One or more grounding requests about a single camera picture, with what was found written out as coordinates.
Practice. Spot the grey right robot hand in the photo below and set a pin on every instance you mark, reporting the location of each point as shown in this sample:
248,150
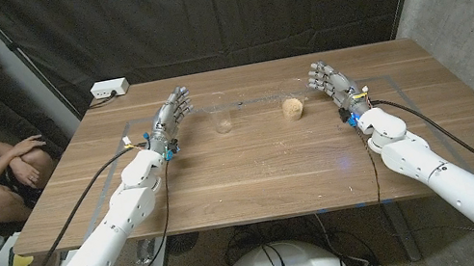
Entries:
340,87

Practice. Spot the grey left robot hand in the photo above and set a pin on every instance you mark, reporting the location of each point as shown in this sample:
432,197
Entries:
164,123

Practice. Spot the sugar-filled clear plastic cup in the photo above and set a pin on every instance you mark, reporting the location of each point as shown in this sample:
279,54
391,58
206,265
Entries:
292,109

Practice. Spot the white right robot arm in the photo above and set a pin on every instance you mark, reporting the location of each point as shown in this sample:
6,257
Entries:
417,155

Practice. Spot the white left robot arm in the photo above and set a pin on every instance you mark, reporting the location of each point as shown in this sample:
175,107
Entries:
127,206

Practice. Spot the white power strip box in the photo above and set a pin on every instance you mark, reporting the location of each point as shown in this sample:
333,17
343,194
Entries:
109,88

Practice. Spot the black floor fan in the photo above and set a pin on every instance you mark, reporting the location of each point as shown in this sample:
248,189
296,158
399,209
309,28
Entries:
183,242

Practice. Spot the black backdrop curtain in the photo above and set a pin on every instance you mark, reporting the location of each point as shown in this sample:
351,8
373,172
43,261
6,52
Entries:
215,9

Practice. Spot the yellow and black floor object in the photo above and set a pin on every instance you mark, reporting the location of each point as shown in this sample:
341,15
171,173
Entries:
20,263

